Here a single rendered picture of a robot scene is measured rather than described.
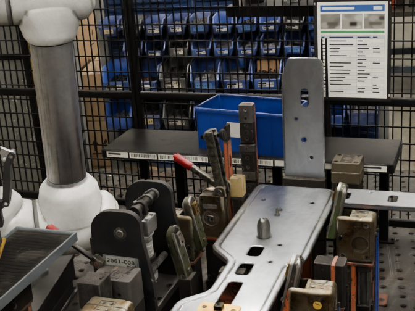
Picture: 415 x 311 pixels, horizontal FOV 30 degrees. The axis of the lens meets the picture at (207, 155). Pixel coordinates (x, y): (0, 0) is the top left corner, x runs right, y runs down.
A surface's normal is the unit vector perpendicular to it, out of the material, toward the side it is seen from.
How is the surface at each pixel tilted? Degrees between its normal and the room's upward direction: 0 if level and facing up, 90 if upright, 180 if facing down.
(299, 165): 90
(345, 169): 89
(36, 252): 0
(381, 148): 0
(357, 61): 90
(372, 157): 0
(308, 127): 90
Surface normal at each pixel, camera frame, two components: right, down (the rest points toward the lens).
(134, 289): 0.94, 0.05
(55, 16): 0.30, 0.50
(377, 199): -0.07, -0.94
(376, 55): -0.33, 0.33
